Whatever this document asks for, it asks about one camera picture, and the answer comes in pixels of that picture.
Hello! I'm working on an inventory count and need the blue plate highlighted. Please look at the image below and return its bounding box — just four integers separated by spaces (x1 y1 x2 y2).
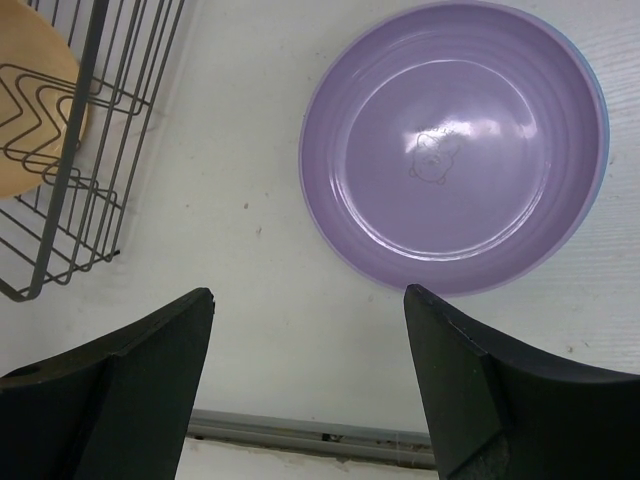
546 22 611 184

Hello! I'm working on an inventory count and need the light purple plate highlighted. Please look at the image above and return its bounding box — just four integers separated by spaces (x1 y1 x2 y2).
299 1 602 296

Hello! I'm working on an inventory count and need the grey wire dish rack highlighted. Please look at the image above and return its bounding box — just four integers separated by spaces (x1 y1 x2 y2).
1 1 195 302

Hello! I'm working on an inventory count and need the yellow plate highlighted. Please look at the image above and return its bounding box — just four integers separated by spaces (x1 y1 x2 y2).
1 1 79 198

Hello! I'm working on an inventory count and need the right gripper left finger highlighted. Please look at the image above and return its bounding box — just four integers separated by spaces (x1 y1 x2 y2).
1 288 215 479

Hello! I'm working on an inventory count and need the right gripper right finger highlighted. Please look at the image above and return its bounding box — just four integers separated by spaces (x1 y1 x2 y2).
404 285 639 479

